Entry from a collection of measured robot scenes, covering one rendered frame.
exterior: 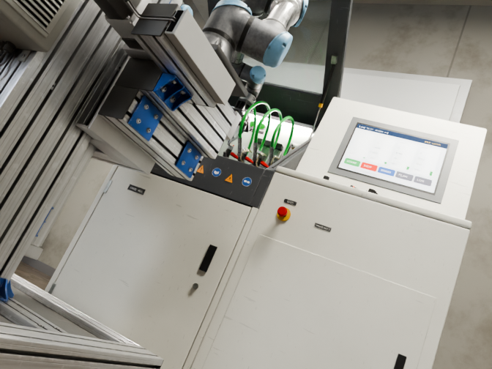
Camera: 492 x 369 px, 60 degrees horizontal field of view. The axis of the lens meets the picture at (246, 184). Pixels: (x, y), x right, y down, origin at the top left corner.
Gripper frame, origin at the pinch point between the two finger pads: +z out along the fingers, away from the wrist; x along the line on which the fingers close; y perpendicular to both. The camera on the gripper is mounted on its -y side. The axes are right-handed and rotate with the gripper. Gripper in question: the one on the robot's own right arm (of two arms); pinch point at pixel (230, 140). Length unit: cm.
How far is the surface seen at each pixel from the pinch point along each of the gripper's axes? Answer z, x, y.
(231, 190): 29.4, 21.9, 23.0
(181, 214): 45, 6, 23
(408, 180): -6, 81, -3
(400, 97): -131, 51, -136
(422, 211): 16, 90, 23
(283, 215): 33, 46, 27
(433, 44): -190, 62, -139
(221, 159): 18.4, 12.1, 23.0
